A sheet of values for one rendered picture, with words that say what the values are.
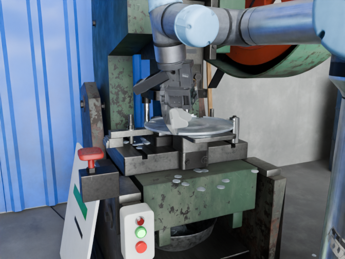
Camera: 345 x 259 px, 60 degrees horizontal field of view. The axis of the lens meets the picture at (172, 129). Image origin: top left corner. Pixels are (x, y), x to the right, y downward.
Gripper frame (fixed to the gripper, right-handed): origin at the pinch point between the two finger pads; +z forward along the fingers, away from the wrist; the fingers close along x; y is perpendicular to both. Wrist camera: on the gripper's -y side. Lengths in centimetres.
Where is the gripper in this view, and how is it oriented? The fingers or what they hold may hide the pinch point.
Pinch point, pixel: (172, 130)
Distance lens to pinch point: 83.8
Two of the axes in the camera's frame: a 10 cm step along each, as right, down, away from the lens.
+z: 1.1, 8.6, 5.0
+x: 3.2, -5.1, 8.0
